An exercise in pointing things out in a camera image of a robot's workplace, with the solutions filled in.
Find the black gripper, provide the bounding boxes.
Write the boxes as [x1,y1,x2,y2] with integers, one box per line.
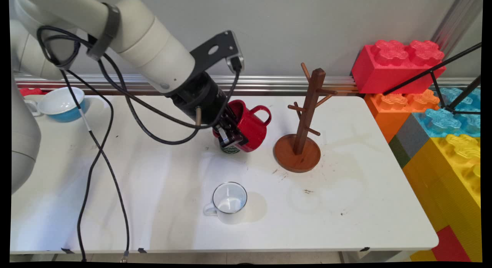
[169,71,248,148]

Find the red ceramic mug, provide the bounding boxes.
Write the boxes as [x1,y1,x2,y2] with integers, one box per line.
[213,100,272,153]

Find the brown wooden mug tree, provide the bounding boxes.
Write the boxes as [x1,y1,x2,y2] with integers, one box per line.
[273,62,339,173]

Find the white enamel mug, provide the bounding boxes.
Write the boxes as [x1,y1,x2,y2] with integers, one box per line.
[203,181,248,225]

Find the orange giant building block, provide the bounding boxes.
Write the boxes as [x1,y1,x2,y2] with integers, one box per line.
[364,89,441,144]

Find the red giant building block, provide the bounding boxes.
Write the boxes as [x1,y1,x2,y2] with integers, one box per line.
[351,39,447,95]

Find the dark green giant building block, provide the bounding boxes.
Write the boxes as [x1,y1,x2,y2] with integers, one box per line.
[388,135,411,169]

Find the blue and white mug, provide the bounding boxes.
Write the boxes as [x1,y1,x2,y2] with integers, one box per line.
[23,87,86,123]

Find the grey giant building block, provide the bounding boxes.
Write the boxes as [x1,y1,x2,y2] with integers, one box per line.
[395,113,431,159]

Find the light blue giant building block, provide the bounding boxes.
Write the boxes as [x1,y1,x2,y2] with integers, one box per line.
[437,87,482,112]
[412,108,481,138]

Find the yellow giant building block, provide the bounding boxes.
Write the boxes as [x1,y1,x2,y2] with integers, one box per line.
[402,134,482,262]

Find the flat red building block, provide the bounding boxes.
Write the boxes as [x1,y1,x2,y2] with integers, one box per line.
[431,225,472,262]

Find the aluminium rail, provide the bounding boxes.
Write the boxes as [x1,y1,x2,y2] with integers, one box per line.
[13,73,482,97]

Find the small silver wrist camera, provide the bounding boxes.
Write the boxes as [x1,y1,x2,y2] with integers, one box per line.
[227,55,245,73]

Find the black camera cable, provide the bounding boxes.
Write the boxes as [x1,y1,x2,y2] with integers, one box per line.
[98,55,242,130]

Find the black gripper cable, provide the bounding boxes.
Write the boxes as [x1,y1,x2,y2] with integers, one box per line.
[115,80,202,146]

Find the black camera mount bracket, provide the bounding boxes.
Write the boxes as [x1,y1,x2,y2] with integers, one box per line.
[189,30,241,82]

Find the black cable with metal plug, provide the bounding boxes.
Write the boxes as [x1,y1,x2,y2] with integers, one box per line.
[86,35,130,263]

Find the black cable with white tag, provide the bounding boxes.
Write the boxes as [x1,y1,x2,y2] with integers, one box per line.
[37,26,116,262]

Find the black velcro strap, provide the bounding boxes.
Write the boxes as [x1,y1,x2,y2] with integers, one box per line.
[86,3,121,62]

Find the aluminium post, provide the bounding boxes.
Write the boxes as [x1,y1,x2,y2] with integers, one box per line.
[430,0,483,62]

